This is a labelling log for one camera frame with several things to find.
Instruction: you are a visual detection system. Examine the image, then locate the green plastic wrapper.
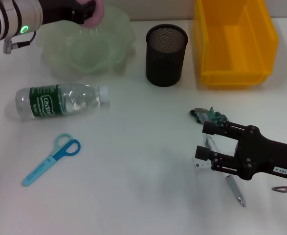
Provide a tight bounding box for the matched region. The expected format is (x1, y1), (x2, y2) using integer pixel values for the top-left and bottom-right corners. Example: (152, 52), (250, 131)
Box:
(189, 106), (230, 128)

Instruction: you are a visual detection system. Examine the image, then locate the clear plastic ruler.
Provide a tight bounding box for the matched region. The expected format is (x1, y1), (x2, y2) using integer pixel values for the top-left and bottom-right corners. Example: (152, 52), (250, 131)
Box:
(193, 156), (211, 170)

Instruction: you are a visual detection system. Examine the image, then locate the silver pen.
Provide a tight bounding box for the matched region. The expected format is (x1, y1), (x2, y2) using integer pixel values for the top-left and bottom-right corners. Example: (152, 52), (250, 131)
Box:
(204, 134), (246, 208)

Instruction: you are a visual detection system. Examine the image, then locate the pink toy peach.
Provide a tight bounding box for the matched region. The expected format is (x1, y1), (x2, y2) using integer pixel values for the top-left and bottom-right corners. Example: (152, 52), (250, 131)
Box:
(77, 0), (104, 28)

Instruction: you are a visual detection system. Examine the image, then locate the black mesh pen holder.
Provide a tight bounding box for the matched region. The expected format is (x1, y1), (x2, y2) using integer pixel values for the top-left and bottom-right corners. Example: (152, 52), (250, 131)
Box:
(146, 23), (189, 87)

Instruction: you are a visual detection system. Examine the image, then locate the green translucent fruit plate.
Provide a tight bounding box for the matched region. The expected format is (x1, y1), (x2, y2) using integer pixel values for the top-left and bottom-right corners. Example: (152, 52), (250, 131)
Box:
(37, 0), (137, 77)

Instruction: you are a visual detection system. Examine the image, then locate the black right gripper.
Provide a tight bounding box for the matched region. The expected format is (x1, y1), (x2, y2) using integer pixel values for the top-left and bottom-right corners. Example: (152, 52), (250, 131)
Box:
(196, 121), (287, 181)

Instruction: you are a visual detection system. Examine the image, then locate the clear bottle green label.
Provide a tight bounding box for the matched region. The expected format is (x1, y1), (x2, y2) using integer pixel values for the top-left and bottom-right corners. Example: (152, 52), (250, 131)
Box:
(15, 82), (110, 120)

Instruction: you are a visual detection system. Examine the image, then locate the yellow plastic bin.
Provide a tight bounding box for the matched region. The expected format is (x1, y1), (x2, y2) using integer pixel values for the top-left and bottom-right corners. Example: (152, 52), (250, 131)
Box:
(193, 0), (280, 89)

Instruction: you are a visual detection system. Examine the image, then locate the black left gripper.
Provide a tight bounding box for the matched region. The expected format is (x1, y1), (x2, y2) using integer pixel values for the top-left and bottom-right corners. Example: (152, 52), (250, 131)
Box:
(39, 0), (97, 25)

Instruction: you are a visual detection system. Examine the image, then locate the left gripper cable with connector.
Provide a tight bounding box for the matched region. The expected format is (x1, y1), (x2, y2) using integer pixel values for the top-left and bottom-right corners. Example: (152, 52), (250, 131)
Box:
(2, 31), (36, 54)

